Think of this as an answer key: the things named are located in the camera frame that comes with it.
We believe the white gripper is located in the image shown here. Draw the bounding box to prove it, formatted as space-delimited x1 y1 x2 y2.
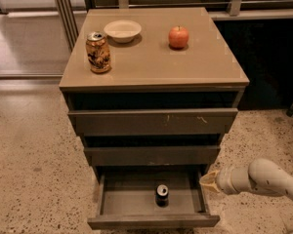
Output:
200 166 250 195

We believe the blue pepsi can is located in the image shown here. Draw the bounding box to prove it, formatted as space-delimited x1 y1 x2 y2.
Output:
155 184 169 207

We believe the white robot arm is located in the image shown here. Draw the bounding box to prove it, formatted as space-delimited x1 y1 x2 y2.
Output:
199 158 293 202

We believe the grey top drawer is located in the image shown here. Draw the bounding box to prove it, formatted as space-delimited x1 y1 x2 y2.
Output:
68 108 237 137

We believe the grey open bottom drawer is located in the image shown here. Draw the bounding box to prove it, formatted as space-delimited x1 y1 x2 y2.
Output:
88 171 220 230

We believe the grey drawer cabinet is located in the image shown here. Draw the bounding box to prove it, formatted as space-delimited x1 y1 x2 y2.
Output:
58 7 250 180

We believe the grey middle drawer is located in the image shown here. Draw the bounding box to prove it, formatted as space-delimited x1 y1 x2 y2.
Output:
84 145 220 166

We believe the gold patterned drink can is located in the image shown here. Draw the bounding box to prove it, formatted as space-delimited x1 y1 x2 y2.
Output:
86 31 111 73

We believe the red apple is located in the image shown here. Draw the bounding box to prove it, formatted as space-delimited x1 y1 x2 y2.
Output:
168 26 189 49

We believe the white bowl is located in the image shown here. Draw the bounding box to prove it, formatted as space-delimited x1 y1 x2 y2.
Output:
104 19 142 43

